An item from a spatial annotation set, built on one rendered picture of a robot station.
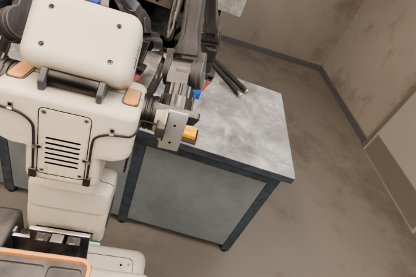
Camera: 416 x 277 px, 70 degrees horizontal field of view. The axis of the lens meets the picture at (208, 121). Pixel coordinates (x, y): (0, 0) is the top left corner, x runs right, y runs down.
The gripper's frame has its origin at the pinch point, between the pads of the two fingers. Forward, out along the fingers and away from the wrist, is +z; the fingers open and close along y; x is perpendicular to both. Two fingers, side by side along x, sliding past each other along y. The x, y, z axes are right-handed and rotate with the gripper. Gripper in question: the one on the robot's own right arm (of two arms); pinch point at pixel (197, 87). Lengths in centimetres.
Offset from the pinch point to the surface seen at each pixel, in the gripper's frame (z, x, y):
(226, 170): 28.1, 15.1, -24.7
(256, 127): 15.2, -6.9, -34.7
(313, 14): 16, -311, -126
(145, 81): 6.4, -0.6, 22.7
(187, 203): 60, 14, -15
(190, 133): 11.8, 17.3, -3.3
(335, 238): 96, -20, -132
